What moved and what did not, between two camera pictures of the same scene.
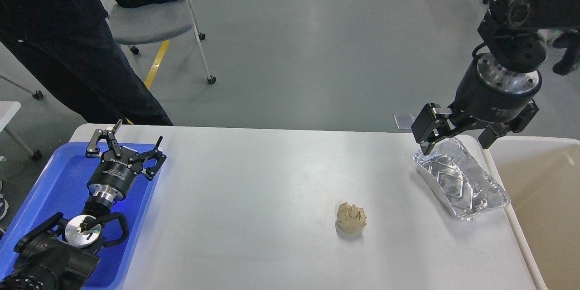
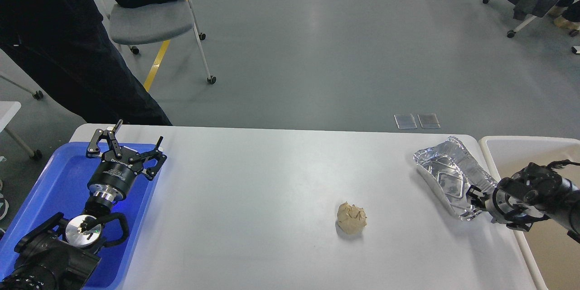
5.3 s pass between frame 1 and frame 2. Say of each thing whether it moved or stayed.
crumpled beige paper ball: stayed
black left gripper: stayed
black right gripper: moved
